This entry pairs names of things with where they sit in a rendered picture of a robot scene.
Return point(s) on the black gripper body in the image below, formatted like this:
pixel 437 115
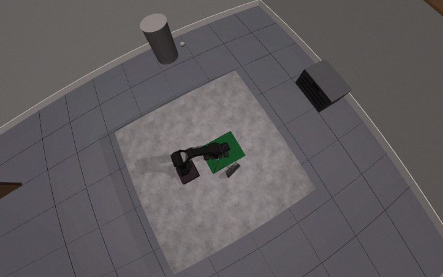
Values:
pixel 206 157

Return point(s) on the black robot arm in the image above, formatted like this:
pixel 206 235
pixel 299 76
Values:
pixel 213 149

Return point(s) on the green circuit board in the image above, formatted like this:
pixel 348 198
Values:
pixel 235 153

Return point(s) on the black cooling fan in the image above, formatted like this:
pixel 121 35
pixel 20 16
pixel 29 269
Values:
pixel 234 170

